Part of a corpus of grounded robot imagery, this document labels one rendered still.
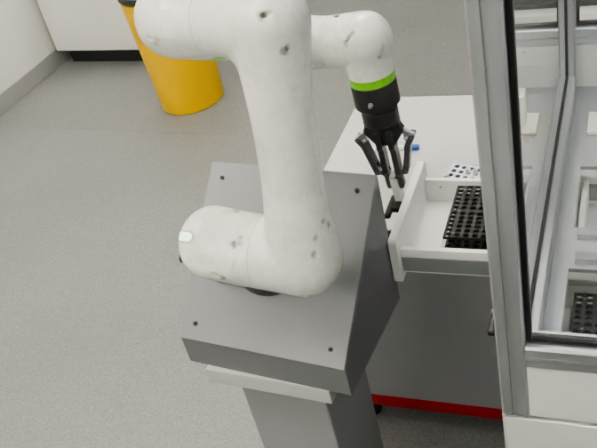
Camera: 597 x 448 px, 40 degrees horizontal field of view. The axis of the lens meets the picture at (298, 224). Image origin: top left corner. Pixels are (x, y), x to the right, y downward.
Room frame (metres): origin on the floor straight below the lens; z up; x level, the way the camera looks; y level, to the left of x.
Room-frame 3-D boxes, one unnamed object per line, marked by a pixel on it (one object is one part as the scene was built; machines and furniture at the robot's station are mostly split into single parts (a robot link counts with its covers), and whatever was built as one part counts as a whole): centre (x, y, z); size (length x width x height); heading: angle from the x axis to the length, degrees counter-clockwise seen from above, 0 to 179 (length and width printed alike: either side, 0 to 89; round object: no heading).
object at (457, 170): (1.62, -0.43, 0.78); 0.12 x 0.08 x 0.04; 47
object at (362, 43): (1.46, -0.21, 1.27); 0.13 x 0.11 x 0.14; 57
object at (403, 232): (1.41, -0.24, 0.87); 0.29 x 0.02 x 0.11; 153
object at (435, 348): (1.79, -0.39, 0.38); 0.62 x 0.58 x 0.76; 153
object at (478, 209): (1.32, -0.41, 0.87); 0.22 x 0.18 x 0.06; 63
